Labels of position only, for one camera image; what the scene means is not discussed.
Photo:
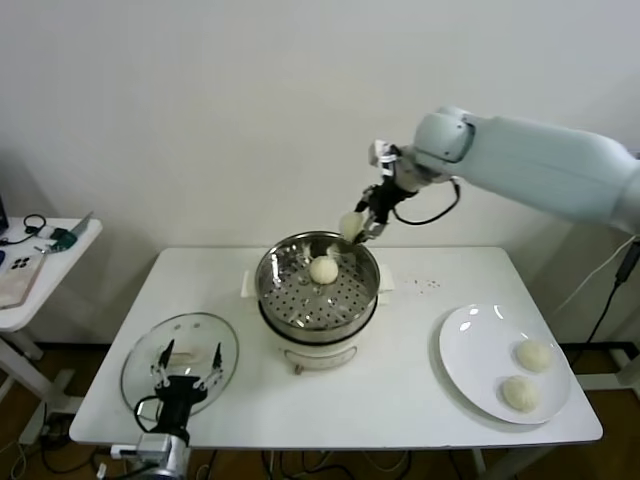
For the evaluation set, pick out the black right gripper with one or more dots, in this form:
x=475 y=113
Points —
x=385 y=200

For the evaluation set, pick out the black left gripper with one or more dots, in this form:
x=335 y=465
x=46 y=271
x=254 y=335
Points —
x=177 y=395

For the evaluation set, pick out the white steamed baozi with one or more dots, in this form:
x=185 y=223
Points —
x=534 y=356
x=520 y=394
x=349 y=225
x=323 y=270

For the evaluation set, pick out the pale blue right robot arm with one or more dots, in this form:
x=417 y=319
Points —
x=525 y=155

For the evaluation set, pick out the stainless steel steamer basket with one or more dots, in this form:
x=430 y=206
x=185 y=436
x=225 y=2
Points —
x=280 y=280

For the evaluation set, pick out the black floor power box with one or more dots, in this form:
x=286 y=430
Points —
x=60 y=425

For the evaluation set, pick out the white side table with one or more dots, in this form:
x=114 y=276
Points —
x=75 y=260

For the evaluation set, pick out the white round plate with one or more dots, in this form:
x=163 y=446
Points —
x=480 y=350

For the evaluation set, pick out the green circuit board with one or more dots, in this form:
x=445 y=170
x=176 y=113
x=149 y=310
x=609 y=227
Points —
x=64 y=238

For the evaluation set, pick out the dark blue screen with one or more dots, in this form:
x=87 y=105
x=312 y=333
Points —
x=3 y=212

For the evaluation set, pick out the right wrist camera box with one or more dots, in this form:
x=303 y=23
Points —
x=382 y=152

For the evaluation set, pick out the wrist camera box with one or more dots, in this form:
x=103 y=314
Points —
x=127 y=451
x=382 y=152

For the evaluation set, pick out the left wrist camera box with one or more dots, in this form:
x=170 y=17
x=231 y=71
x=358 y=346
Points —
x=127 y=451

